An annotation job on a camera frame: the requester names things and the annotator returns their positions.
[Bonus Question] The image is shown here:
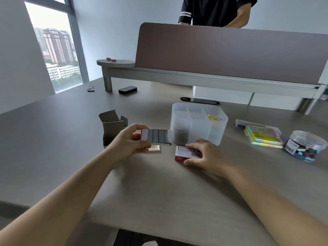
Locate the person's left hand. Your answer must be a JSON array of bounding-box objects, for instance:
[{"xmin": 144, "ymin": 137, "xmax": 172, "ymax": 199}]
[{"xmin": 106, "ymin": 124, "xmax": 152, "ymax": 169}]

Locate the black remote control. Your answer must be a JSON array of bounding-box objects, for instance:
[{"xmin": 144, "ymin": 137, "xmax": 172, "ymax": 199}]
[{"xmin": 118, "ymin": 86, "xmax": 138, "ymax": 95}]

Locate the small white blue box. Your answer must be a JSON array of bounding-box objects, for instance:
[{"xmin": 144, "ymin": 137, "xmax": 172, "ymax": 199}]
[{"xmin": 235, "ymin": 119, "xmax": 255, "ymax": 128}]

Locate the clear jar of coloured clips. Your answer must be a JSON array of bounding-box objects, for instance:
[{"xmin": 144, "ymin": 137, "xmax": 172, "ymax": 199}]
[{"xmin": 284, "ymin": 130, "xmax": 328, "ymax": 162}]

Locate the open grey cardboard box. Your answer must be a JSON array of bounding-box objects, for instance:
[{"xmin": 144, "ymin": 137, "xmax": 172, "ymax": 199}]
[{"xmin": 99, "ymin": 110, "xmax": 128, "ymax": 147}]

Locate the black flat phone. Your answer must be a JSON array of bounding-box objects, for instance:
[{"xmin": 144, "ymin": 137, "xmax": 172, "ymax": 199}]
[{"xmin": 180, "ymin": 97, "xmax": 221, "ymax": 106}]

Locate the person's left forearm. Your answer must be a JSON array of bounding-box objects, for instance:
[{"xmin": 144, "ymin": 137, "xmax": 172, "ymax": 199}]
[{"xmin": 0, "ymin": 148, "xmax": 121, "ymax": 246}]

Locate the person's right forearm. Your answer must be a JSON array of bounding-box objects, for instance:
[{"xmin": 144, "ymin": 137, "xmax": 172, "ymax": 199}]
[{"xmin": 220, "ymin": 164, "xmax": 328, "ymax": 246}]

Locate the red and white small box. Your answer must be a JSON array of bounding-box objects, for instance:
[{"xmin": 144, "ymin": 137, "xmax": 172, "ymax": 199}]
[{"xmin": 175, "ymin": 146, "xmax": 203, "ymax": 163}]

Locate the clear plastic divided organizer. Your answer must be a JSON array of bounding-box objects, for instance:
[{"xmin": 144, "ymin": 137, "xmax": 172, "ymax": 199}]
[{"xmin": 170, "ymin": 102, "xmax": 229, "ymax": 146}]

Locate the grey desk riser shelf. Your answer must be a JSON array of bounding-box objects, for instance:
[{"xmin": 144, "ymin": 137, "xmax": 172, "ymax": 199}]
[{"xmin": 97, "ymin": 59, "xmax": 327, "ymax": 115}]

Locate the box of grey staples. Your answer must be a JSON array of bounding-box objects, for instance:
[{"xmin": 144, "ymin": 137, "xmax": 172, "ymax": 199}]
[{"xmin": 133, "ymin": 129, "xmax": 173, "ymax": 146}]

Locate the pastel sticky note pad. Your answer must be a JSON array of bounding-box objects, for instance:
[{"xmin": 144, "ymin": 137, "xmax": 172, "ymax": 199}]
[
  {"xmin": 245, "ymin": 125, "xmax": 284, "ymax": 144},
  {"xmin": 244, "ymin": 129, "xmax": 285, "ymax": 149}
]

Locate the person's right hand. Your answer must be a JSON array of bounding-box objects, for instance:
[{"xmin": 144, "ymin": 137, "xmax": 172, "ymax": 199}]
[{"xmin": 183, "ymin": 139, "xmax": 231, "ymax": 177}]

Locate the window with city view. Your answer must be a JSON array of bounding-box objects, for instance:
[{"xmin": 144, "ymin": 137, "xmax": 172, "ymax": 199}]
[{"xmin": 23, "ymin": 0, "xmax": 90, "ymax": 94}]

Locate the black chair seat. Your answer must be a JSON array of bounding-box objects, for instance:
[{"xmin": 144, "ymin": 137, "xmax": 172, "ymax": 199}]
[{"xmin": 113, "ymin": 229, "xmax": 198, "ymax": 246}]

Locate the brown desk divider panel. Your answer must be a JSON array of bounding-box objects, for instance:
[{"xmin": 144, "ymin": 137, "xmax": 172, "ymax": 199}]
[{"xmin": 135, "ymin": 22, "xmax": 328, "ymax": 85}]

